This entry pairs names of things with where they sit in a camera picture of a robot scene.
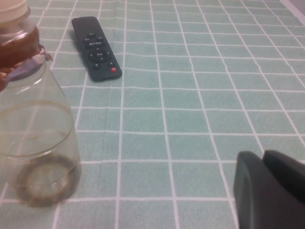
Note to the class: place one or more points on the cream cap brown label bottle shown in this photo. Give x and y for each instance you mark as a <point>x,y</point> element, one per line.
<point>35,124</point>

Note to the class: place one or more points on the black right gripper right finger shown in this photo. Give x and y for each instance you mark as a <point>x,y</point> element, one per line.
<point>288,174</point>

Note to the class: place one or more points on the black remote control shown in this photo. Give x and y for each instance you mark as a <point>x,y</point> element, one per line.
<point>96,47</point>

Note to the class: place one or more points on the green checked tablecloth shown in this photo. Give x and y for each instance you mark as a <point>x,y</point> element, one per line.
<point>181,114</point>

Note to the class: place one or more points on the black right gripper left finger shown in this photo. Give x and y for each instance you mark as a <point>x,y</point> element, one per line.
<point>257,202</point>

